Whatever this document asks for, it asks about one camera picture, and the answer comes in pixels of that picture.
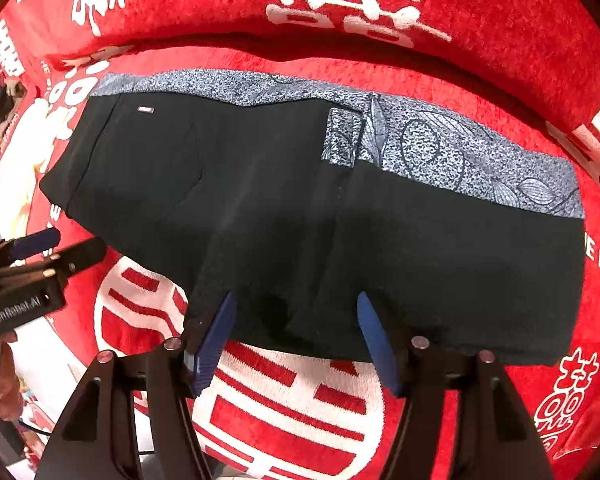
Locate person's left hand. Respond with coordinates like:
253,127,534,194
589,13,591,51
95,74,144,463
0,332,26,422

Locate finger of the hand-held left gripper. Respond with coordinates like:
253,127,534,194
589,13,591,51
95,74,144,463
0,236,107,289
0,227,62,271

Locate black pants with floral trim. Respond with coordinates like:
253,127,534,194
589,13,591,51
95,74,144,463
39,71,587,367

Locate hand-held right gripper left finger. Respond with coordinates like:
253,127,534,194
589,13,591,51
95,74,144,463
35,290,239,480

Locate red printed blanket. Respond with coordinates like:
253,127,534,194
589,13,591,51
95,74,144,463
0,0,600,480

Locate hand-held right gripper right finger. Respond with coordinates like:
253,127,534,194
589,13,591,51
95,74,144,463
356,291,556,480

